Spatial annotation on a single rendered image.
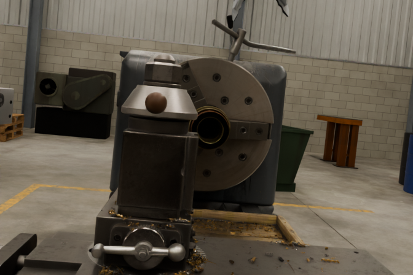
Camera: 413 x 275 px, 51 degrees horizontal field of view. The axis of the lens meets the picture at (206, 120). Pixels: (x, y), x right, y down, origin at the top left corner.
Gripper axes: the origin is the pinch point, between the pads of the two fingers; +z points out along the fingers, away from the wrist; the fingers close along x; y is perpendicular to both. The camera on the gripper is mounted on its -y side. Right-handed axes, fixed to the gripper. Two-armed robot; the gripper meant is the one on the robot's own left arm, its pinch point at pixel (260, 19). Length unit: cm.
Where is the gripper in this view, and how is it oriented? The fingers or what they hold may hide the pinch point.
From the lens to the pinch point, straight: 123.6
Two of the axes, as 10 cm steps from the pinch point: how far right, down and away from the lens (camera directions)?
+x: 10.0, -0.8, 0.1
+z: 0.8, 9.9, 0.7
